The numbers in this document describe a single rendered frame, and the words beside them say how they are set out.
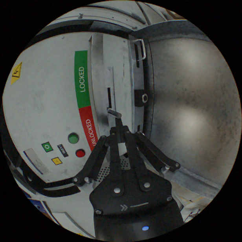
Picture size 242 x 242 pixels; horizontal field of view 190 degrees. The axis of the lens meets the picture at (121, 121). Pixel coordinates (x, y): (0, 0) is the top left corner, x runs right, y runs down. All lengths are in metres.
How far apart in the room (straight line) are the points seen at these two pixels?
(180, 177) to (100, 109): 0.40
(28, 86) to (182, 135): 0.48
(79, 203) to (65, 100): 0.45
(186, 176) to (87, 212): 0.49
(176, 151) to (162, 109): 0.18
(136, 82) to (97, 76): 0.15
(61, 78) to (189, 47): 0.37
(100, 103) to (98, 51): 0.13
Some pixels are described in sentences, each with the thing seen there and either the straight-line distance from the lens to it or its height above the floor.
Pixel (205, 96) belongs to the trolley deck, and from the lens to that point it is 0.27.
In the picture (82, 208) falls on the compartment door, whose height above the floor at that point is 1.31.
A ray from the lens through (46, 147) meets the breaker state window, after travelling 0.26.
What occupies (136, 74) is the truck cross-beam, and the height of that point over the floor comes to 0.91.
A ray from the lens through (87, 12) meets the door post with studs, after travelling 0.33.
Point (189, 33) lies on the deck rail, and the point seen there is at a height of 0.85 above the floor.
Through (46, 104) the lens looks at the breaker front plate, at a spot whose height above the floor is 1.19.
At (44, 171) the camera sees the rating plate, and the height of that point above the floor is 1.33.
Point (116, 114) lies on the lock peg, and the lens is 0.19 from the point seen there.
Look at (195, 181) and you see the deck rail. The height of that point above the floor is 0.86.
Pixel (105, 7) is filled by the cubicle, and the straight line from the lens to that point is 0.39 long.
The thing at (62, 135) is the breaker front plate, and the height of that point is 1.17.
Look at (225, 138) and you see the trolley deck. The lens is 0.33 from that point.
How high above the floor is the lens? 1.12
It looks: 31 degrees down
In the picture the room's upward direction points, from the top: 109 degrees counter-clockwise
